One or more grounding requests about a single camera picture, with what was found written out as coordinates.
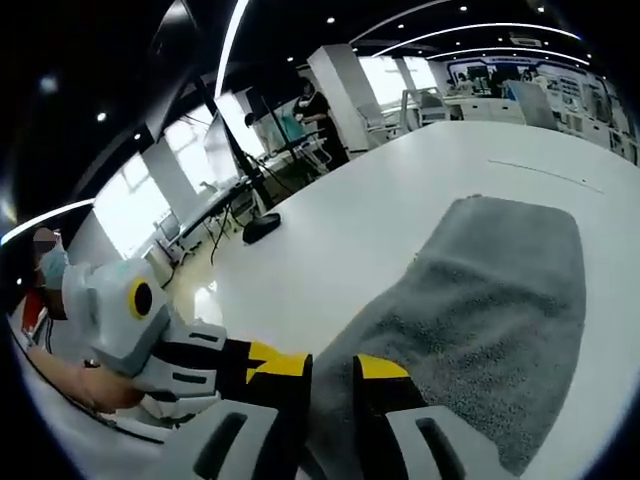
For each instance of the person's left hand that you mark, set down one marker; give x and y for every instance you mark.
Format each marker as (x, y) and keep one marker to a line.
(120, 395)

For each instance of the small black mouse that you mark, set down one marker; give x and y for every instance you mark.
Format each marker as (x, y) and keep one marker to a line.
(261, 229)

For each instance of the black tripod stand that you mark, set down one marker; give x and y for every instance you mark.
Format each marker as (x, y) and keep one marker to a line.
(240, 150)

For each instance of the grey towel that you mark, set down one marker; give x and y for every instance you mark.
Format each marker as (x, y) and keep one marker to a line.
(490, 310)

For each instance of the white office chair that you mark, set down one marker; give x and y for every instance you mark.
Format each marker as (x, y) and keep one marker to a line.
(382, 122)

